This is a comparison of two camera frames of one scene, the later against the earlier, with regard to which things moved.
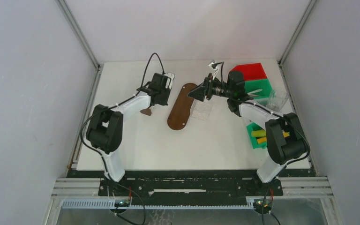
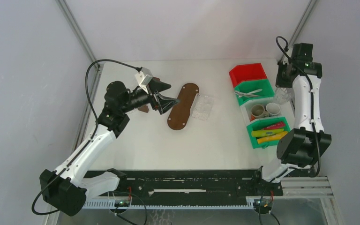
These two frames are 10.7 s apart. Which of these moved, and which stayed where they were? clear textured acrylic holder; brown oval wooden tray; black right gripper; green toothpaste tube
Moved: black right gripper
Stayed: brown oval wooden tray; green toothpaste tube; clear textured acrylic holder
